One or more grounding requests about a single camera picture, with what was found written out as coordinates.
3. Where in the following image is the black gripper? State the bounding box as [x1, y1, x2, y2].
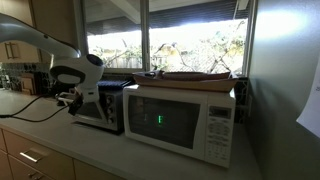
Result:
[67, 92, 85, 117]

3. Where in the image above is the silver toaster oven body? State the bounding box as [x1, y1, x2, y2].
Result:
[71, 79, 133, 135]

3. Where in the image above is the white microwave oven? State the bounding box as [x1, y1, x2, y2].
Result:
[122, 83, 237, 169]

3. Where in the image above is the dark baking tray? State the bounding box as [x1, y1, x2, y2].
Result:
[97, 79, 134, 92]

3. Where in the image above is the wooden cutting board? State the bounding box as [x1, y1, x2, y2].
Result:
[20, 73, 38, 96]

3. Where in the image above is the wooden drawer front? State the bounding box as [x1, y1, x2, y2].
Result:
[2, 129, 77, 180]

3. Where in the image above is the flat wooden board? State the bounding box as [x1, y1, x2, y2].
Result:
[161, 70, 232, 82]

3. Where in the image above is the large wooden serving tray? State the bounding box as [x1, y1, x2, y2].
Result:
[132, 70, 240, 94]

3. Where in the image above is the white paper sheet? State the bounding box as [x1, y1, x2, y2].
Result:
[296, 56, 320, 140]

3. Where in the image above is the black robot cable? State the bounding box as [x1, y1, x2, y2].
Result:
[0, 94, 73, 123]

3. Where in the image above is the silver drawer handle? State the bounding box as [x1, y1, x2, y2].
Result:
[27, 171, 46, 180]
[19, 150, 43, 164]

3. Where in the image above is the wooden wall cabinet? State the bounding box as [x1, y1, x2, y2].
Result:
[0, 0, 81, 64]

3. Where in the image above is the grey window frame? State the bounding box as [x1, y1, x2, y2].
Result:
[73, 0, 260, 78]

